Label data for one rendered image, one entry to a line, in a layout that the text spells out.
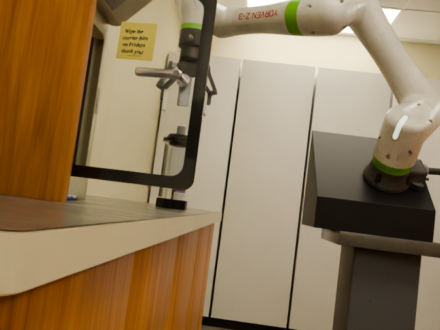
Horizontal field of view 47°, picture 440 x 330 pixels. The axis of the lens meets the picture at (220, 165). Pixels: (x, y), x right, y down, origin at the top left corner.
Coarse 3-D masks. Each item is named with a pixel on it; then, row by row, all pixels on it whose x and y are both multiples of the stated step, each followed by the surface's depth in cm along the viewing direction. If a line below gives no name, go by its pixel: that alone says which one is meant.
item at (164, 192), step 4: (160, 188) 162; (164, 188) 160; (160, 192) 161; (164, 192) 160; (168, 192) 160; (172, 192) 160; (176, 192) 160; (180, 192) 160; (184, 192) 162; (160, 196) 161; (164, 196) 160; (168, 196) 160; (172, 196) 160; (176, 196) 160; (180, 196) 160; (184, 196) 162; (184, 200) 162
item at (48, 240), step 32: (0, 224) 33; (32, 224) 36; (64, 224) 40; (96, 224) 46; (128, 224) 57; (160, 224) 77; (192, 224) 120; (0, 256) 30; (32, 256) 33; (64, 256) 38; (96, 256) 46; (0, 288) 30; (32, 288) 34
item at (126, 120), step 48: (144, 0) 101; (192, 0) 99; (96, 48) 102; (192, 48) 98; (96, 96) 101; (144, 96) 99; (192, 96) 97; (96, 144) 100; (144, 144) 98; (192, 144) 96
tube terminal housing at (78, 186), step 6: (72, 180) 121; (78, 180) 125; (84, 180) 130; (72, 186) 122; (78, 186) 126; (84, 186) 131; (72, 192) 122; (78, 192) 126; (84, 192) 131; (78, 198) 127; (84, 198) 132
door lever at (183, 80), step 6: (138, 72) 94; (144, 72) 94; (150, 72) 94; (156, 72) 94; (162, 72) 93; (168, 72) 93; (174, 72) 93; (180, 72) 93; (162, 78) 94; (168, 78) 94; (174, 78) 93; (180, 78) 93; (186, 78) 97; (180, 84) 98; (186, 84) 97
